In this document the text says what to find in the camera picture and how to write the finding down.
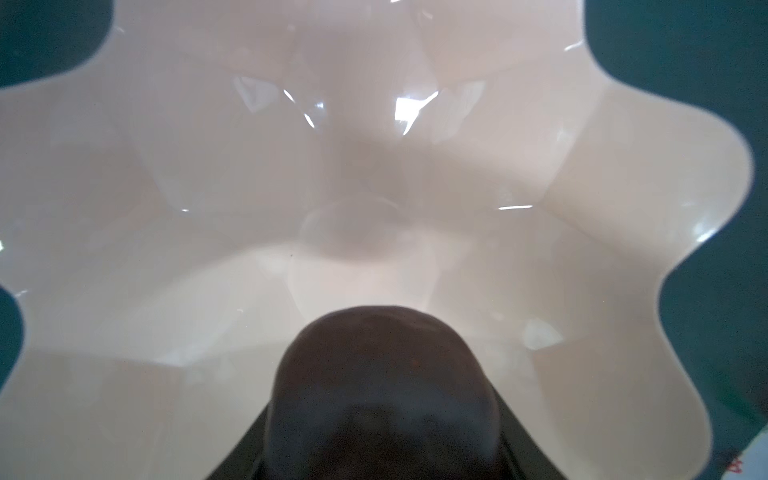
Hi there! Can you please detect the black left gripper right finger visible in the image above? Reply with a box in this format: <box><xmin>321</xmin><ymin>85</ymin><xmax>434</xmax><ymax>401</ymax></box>
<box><xmin>494</xmin><ymin>390</ymin><xmax>566</xmax><ymax>480</ymax></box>

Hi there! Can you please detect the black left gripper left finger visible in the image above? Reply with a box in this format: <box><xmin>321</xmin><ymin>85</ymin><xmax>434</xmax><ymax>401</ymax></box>
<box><xmin>207</xmin><ymin>407</ymin><xmax>268</xmax><ymax>480</ymax></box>

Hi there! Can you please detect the dark purple plum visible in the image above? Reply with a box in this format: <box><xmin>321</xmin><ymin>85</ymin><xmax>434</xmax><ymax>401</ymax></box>
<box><xmin>263</xmin><ymin>306</ymin><xmax>502</xmax><ymax>479</ymax></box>

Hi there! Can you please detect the pink plastic bag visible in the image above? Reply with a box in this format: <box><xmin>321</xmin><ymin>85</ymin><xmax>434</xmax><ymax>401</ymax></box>
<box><xmin>721</xmin><ymin>427</ymin><xmax>768</xmax><ymax>480</ymax></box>

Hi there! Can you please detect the beige scalloped fruit bowl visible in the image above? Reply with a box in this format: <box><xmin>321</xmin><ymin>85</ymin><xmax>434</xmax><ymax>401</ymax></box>
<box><xmin>1</xmin><ymin>1</ymin><xmax>753</xmax><ymax>479</ymax></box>

